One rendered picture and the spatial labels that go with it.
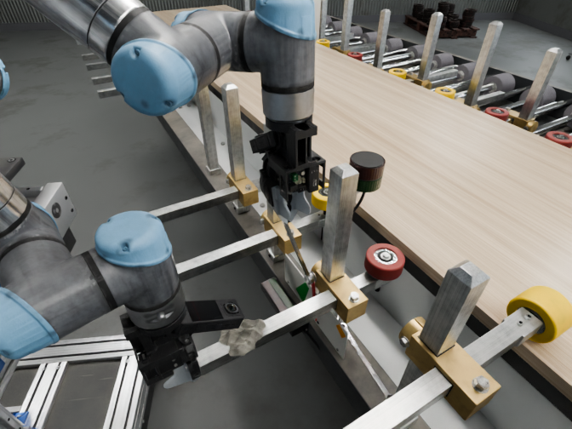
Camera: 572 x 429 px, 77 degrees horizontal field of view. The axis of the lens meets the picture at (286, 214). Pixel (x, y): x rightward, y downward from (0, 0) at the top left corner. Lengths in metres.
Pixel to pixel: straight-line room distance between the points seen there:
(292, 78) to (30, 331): 0.41
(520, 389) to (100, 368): 1.28
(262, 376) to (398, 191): 0.98
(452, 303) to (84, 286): 0.43
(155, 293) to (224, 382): 1.18
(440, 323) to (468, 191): 0.57
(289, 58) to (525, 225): 0.71
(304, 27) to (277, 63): 0.05
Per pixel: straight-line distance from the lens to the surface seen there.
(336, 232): 0.66
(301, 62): 0.50
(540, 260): 0.92
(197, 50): 0.45
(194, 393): 1.63
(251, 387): 1.60
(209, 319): 0.58
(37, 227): 0.53
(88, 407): 1.49
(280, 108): 0.51
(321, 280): 0.77
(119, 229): 0.44
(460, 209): 0.97
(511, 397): 0.89
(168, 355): 0.58
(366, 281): 0.78
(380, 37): 2.11
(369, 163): 0.62
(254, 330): 0.68
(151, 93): 0.41
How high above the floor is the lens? 1.45
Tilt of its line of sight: 39 degrees down
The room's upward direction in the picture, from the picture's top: straight up
